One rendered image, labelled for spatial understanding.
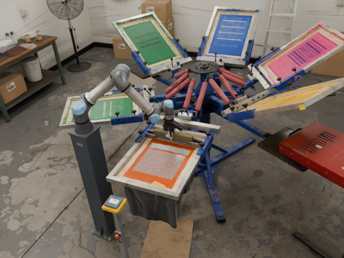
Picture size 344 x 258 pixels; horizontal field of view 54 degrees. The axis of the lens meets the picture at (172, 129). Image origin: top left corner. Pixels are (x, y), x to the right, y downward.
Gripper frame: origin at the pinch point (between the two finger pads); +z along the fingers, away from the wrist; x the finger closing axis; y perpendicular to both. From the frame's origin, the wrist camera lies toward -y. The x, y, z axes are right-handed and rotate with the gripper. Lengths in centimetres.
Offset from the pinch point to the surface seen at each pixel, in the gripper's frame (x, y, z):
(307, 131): -30, -104, -10
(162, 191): 60, -17, 2
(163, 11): -370, 177, -1
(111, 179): 61, 24, 2
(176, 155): 15.5, -9.4, 5.3
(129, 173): 48, 17, 5
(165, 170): 35.0, -7.6, 5.2
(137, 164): 36.0, 15.7, 5.2
